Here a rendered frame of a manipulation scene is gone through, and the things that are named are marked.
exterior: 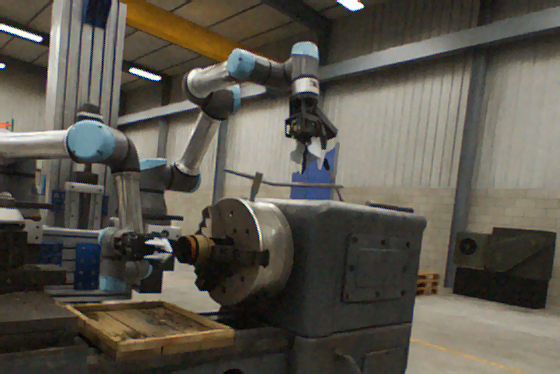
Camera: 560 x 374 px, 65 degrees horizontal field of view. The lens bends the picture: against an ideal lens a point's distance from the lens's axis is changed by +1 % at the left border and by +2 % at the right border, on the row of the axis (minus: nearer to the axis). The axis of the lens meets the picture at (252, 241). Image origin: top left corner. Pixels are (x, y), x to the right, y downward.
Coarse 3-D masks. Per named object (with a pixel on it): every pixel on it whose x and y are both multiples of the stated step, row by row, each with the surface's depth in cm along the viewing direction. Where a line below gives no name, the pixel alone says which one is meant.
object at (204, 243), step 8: (184, 240) 117; (192, 240) 114; (200, 240) 115; (208, 240) 116; (176, 248) 117; (184, 248) 119; (192, 248) 113; (200, 248) 114; (208, 248) 116; (176, 256) 117; (184, 256) 118; (192, 256) 113; (200, 256) 114; (208, 256) 116; (192, 264) 116; (200, 264) 117
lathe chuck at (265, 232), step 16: (224, 208) 126; (240, 208) 120; (256, 208) 119; (224, 224) 125; (240, 224) 120; (256, 224) 114; (272, 224) 118; (240, 240) 119; (256, 240) 114; (272, 240) 116; (272, 256) 115; (224, 272) 124; (240, 272) 119; (256, 272) 114; (272, 272) 116; (224, 288) 124; (240, 288) 118; (256, 288) 116; (272, 288) 120; (224, 304) 124; (240, 304) 122
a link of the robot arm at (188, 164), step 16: (208, 96) 157; (224, 96) 160; (240, 96) 165; (208, 112) 164; (224, 112) 165; (208, 128) 170; (192, 144) 175; (208, 144) 177; (176, 160) 184; (192, 160) 179; (176, 176) 183; (192, 176) 184
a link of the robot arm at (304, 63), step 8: (296, 48) 123; (304, 48) 121; (312, 48) 122; (296, 56) 122; (304, 56) 121; (312, 56) 121; (288, 64) 125; (296, 64) 122; (304, 64) 121; (312, 64) 121; (288, 72) 126; (296, 72) 122; (304, 72) 121; (312, 72) 121; (296, 80) 122
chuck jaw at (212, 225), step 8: (208, 208) 125; (216, 208) 127; (208, 216) 125; (216, 216) 125; (200, 224) 124; (208, 224) 122; (216, 224) 124; (200, 232) 120; (208, 232) 121; (216, 232) 123; (224, 232) 125; (216, 240) 124; (224, 240) 126
